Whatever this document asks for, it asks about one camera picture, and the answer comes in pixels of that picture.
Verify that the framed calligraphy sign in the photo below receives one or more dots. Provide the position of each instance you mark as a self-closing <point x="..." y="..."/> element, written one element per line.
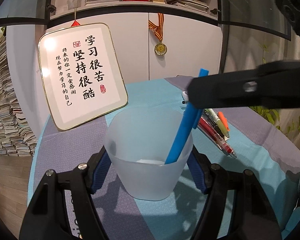
<point x="80" y="73"/>

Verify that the red gel pen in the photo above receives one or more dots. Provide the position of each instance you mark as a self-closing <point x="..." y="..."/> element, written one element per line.
<point x="219" y="141"/>

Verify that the patterned blue grey tablecloth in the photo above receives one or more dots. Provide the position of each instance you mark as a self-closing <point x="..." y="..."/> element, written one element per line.
<point x="160" y="202"/>

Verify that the gold medal with ribbon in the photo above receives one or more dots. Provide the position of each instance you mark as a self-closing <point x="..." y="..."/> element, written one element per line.
<point x="160" y="48"/>

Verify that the black marker pen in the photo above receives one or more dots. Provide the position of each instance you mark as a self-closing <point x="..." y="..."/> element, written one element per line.
<point x="208" y="117"/>

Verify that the red hanging ornament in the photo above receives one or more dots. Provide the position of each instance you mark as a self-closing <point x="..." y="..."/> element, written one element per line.
<point x="75" y="23"/>

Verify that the frosted plastic cup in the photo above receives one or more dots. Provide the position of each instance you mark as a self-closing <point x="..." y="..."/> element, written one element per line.
<point x="138" y="141"/>

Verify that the green white pen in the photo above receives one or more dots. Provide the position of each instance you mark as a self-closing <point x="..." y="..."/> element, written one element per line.
<point x="219" y="122"/>

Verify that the green potted plant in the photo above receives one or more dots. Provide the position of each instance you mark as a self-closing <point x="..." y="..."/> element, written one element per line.
<point x="273" y="117"/>

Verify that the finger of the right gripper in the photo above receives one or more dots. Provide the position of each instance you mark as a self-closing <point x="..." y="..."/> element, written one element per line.
<point x="275" y="85"/>

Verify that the tall stack of books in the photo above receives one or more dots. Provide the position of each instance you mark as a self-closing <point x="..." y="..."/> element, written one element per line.
<point x="16" y="137"/>

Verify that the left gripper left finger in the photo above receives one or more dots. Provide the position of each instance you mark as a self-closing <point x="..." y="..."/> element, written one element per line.
<point x="46" y="216"/>

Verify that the orange highlighter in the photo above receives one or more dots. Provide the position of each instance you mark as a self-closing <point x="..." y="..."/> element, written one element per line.
<point x="223" y="120"/>

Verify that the blue pen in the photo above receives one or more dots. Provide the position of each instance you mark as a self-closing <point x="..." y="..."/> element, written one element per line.
<point x="188" y="122"/>

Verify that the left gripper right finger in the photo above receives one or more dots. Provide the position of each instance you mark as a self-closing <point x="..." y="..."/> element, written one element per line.
<point x="252" y="216"/>

